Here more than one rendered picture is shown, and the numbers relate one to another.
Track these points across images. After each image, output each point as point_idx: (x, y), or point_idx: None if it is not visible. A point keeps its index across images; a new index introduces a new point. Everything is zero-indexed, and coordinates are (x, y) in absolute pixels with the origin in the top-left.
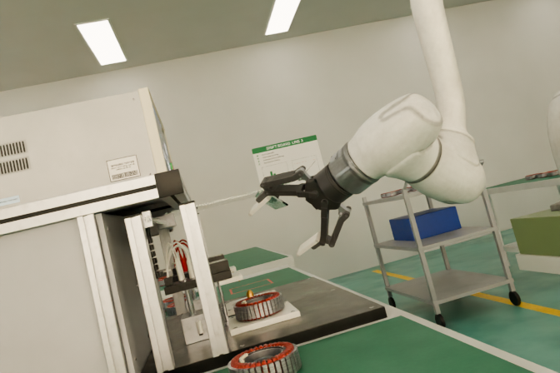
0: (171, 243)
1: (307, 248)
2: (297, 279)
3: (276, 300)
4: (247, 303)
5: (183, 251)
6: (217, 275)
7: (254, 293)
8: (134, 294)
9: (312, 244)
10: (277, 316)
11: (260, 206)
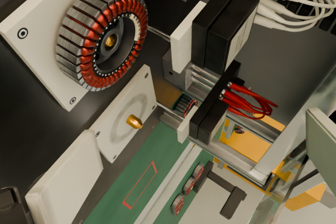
0: (258, 131)
1: (66, 155)
2: (98, 223)
3: (77, 41)
4: (129, 8)
5: (253, 106)
6: (219, 6)
7: (132, 156)
8: None
9: (49, 174)
10: None
11: (335, 135)
